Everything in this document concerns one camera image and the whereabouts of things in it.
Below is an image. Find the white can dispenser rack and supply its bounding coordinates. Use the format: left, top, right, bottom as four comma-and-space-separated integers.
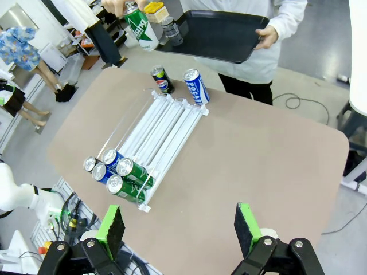
96, 89, 209, 213

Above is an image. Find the black bag on floor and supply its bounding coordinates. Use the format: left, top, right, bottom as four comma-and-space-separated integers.
54, 84, 77, 103

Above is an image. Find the person in blue floral dress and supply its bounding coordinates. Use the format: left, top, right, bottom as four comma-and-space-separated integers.
0, 26, 63, 93

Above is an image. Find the green Chilsung cider can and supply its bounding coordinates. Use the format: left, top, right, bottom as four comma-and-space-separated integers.
116, 157, 155, 190
123, 7, 160, 52
106, 174, 147, 203

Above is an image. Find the black plastic serving tray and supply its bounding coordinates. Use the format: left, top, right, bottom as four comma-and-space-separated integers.
154, 10, 270, 64

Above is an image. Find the yellow emergency stop button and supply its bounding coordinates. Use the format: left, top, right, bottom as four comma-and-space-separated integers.
38, 240, 53, 256

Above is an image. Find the person in black skirt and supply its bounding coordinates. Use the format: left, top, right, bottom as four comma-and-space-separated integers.
0, 79, 51, 127

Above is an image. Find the black floor cable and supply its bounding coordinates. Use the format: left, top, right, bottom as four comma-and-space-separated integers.
272, 93, 331, 126

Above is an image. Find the person's left hand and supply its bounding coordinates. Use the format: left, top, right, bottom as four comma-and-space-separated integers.
254, 25, 279, 51

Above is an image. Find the clear plastic bin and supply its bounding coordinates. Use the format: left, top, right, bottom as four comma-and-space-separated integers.
58, 53, 84, 84

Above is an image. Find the blue Pocari Sweat can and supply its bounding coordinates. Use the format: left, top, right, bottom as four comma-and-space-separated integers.
183, 68, 210, 105
91, 162, 116, 184
102, 148, 126, 167

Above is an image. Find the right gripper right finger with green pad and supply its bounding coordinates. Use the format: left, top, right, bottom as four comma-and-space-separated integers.
231, 202, 325, 275

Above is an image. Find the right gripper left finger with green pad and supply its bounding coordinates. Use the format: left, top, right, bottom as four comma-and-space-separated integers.
37, 205, 127, 275

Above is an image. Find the person's left forearm white sleeve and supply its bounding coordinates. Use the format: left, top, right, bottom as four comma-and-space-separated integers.
269, 0, 309, 41

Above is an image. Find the person's right hand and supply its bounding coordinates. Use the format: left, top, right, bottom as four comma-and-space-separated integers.
101, 0, 149, 18

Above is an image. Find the person in white hoodie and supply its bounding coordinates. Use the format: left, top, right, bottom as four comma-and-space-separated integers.
180, 0, 309, 106

